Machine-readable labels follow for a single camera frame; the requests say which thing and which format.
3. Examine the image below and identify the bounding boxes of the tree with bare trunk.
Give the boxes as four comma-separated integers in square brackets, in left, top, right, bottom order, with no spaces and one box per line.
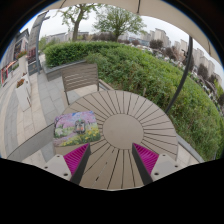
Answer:
[56,3,101,43]

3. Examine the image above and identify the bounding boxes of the brown slatted chair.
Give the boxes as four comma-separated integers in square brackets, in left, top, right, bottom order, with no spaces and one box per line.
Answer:
[60,62,114,106]

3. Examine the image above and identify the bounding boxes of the round leafy tree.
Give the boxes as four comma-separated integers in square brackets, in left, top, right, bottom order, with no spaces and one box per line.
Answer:
[93,5,148,42]

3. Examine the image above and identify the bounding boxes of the grey sign pillar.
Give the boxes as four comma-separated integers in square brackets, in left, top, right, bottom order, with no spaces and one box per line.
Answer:
[28,11,51,74]

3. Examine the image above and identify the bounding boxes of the dark curved umbrella pole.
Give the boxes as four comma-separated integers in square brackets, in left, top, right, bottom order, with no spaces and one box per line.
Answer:
[164,35,194,115]

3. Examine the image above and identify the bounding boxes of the white planter with flowers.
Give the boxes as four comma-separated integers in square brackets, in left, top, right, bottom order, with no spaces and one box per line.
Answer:
[14,78,33,112]

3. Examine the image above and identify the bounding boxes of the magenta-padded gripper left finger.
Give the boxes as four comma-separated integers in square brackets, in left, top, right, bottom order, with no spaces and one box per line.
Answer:
[41,143,92,186]

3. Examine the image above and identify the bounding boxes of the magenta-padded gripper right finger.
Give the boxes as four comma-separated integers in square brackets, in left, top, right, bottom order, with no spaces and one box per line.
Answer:
[131,142,184,186]

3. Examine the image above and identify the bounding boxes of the green hedge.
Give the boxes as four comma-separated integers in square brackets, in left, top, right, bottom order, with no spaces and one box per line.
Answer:
[43,40,224,161]

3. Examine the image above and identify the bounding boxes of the beige umbrella canopy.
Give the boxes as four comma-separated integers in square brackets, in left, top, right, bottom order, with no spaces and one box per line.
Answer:
[43,0,223,68]

